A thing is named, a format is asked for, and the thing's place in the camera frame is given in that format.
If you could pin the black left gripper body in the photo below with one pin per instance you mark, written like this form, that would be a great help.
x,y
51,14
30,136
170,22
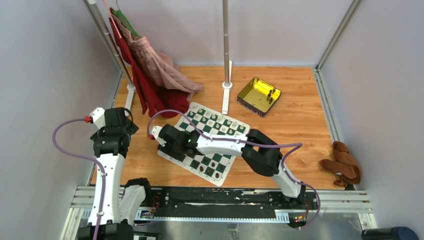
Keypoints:
x,y
130,129

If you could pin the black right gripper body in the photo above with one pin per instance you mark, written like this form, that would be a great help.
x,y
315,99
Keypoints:
x,y
174,151

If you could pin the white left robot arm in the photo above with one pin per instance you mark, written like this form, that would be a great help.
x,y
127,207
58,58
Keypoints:
x,y
112,217

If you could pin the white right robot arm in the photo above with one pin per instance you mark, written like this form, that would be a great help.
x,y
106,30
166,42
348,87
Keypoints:
x,y
261,153

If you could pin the green white chess mat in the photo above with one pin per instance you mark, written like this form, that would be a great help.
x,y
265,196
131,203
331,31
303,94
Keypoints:
x,y
215,125

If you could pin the red cloth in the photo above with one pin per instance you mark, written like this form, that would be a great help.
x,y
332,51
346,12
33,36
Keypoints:
x,y
153,99

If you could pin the pink cloth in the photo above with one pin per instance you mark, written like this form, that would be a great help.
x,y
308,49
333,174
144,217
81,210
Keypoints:
x,y
158,66

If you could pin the centre metal rack pole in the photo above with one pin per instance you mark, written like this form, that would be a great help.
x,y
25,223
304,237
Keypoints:
x,y
227,85

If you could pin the metal rack pole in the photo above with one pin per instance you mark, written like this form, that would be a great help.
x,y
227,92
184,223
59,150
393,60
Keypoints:
x,y
227,85
101,26

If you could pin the yellow tin box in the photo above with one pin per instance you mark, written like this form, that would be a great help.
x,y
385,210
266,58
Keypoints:
x,y
259,97

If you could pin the green cloth on hanger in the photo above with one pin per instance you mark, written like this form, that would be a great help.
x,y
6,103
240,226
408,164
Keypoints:
x,y
125,22

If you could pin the left metal rack pole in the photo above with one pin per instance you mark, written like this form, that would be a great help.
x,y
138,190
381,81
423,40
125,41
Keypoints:
x,y
101,26

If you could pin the brown cloth at right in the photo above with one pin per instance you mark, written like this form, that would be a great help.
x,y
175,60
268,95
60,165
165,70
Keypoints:
x,y
343,165

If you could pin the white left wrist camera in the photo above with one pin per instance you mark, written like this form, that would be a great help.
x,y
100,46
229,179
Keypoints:
x,y
98,117

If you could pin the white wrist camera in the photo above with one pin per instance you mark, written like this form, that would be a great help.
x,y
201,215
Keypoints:
x,y
98,117
154,132

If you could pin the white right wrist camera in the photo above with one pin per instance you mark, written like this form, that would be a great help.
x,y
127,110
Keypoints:
x,y
154,132

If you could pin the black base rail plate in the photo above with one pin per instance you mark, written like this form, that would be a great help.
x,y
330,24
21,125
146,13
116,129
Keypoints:
x,y
225,203

